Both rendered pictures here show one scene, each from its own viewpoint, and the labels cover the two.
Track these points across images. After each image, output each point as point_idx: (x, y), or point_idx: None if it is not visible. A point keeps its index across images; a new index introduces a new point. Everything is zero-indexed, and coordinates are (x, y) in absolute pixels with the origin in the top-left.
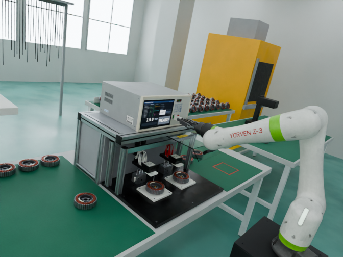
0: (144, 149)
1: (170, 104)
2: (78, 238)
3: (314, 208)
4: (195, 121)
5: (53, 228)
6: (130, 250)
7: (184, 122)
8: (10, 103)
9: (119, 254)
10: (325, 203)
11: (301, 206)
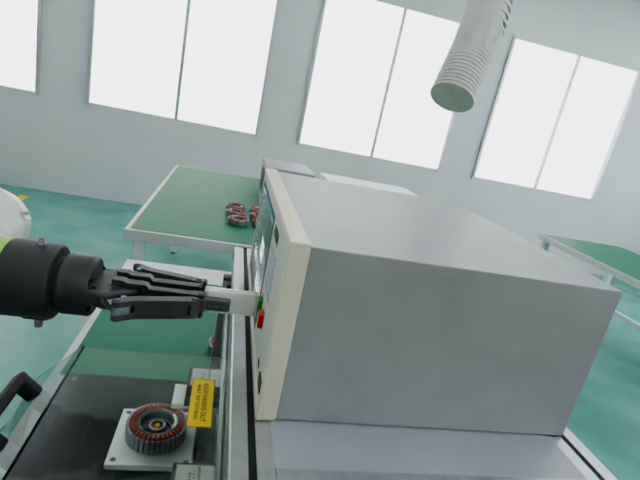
0: (223, 322)
1: (269, 230)
2: (160, 319)
3: None
4: (145, 296)
5: (203, 315)
6: (78, 338)
7: (172, 272)
8: None
9: (89, 329)
10: None
11: None
